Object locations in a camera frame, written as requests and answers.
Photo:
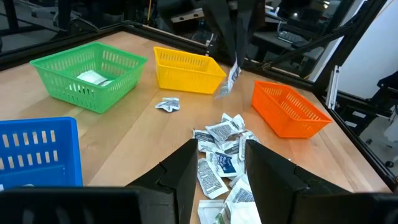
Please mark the blue label white packet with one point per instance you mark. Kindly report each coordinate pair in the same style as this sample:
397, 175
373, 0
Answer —
227, 165

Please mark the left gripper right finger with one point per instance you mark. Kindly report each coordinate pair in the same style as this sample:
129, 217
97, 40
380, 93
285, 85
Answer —
270, 186

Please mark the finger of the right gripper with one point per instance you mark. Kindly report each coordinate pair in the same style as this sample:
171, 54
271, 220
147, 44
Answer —
245, 25
225, 18

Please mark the crumpled white packet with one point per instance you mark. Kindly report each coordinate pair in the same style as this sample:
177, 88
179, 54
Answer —
168, 105

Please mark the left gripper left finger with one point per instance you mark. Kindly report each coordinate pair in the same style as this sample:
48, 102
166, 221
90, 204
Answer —
180, 180

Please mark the grey label towelette packet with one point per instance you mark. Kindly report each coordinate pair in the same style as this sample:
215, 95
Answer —
203, 140

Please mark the dark square white packet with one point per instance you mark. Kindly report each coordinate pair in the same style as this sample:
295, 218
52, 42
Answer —
231, 149

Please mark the large plain white packet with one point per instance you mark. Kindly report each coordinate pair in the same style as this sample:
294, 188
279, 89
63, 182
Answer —
245, 214

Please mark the black office chair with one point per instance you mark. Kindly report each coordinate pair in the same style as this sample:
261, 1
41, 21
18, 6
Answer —
388, 90

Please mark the orange plastic basket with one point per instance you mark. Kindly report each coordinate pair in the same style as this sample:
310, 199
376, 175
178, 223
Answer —
267, 109

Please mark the dark desk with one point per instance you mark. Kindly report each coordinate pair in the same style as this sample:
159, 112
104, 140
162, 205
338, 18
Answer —
270, 40

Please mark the yellow plastic basket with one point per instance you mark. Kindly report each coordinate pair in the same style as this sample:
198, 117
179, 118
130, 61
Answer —
186, 82

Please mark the blue plastic basket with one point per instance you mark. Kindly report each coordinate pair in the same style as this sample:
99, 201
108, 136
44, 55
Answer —
37, 174

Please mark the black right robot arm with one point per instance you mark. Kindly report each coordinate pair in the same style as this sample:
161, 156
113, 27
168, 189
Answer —
180, 4

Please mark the green plastic basket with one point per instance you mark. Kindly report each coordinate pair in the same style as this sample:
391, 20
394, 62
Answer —
62, 90

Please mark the small white packet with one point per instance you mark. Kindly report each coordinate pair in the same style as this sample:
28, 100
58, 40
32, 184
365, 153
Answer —
239, 119

